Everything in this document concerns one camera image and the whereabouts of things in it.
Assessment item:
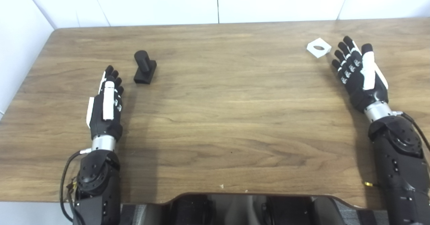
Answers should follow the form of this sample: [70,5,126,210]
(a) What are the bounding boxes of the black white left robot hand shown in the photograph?
[86,65,125,141]

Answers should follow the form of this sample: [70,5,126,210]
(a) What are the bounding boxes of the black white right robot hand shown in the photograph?
[332,36,389,113]

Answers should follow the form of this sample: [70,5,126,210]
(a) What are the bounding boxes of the black peg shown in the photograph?
[134,50,157,85]

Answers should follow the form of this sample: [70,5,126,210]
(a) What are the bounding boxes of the white square piece with hole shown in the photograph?
[306,38,332,59]

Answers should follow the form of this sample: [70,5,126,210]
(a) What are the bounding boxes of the black robot torso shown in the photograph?
[120,193,388,225]

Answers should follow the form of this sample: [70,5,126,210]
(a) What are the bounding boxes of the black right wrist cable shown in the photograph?
[393,111,430,152]

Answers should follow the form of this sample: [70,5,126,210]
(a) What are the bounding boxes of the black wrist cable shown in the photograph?
[60,148,92,225]
[393,111,430,152]

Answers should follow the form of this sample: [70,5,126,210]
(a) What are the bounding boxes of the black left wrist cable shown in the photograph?
[60,148,92,225]

